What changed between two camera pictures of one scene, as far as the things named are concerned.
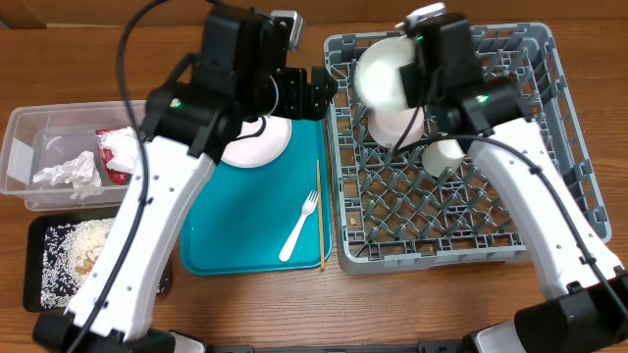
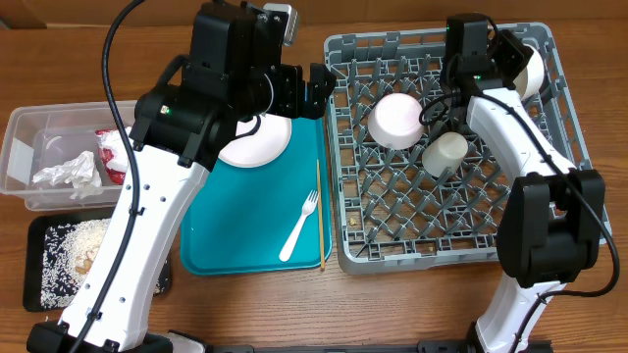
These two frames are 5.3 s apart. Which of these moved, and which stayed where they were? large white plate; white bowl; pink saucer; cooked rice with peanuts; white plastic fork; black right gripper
Moved: white bowl; black right gripper
Stayed: cooked rice with peanuts; large white plate; pink saucer; white plastic fork
